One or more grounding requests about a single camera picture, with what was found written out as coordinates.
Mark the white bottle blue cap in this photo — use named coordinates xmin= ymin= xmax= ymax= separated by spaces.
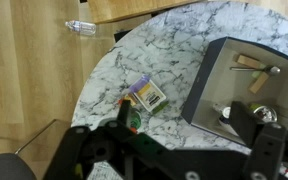
xmin=217 ymin=106 xmax=242 ymax=136

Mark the white snack packet green edge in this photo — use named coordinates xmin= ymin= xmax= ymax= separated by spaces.
xmin=130 ymin=79 xmax=170 ymax=116

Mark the clear plastic water bottle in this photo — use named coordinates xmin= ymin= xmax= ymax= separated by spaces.
xmin=64 ymin=19 xmax=97 ymax=37

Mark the small white bottle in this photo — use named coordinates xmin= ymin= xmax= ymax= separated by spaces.
xmin=212 ymin=102 xmax=231 ymax=116

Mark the green sauce bottle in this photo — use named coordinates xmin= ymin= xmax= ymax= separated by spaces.
xmin=129 ymin=108 xmax=144 ymax=134

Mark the navy cardboard box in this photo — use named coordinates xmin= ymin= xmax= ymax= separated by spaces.
xmin=180 ymin=36 xmax=288 ymax=148

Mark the dark grey chair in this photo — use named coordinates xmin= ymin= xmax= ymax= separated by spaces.
xmin=0 ymin=153 xmax=38 ymax=180

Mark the light wooden furniture top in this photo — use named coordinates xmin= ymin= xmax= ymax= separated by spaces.
xmin=86 ymin=0 xmax=205 ymax=25

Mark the metal spoon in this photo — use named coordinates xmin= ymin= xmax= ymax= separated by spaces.
xmin=229 ymin=65 xmax=282 ymax=76

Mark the green metal can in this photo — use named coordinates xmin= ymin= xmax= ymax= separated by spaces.
xmin=248 ymin=102 xmax=279 ymax=125

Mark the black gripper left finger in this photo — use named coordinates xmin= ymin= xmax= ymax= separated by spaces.
xmin=43 ymin=99 xmax=142 ymax=180

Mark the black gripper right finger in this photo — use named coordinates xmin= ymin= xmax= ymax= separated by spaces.
xmin=230 ymin=101 xmax=288 ymax=180

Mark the red orange sauce packet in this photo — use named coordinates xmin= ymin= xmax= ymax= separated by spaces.
xmin=118 ymin=94 xmax=138 ymax=108

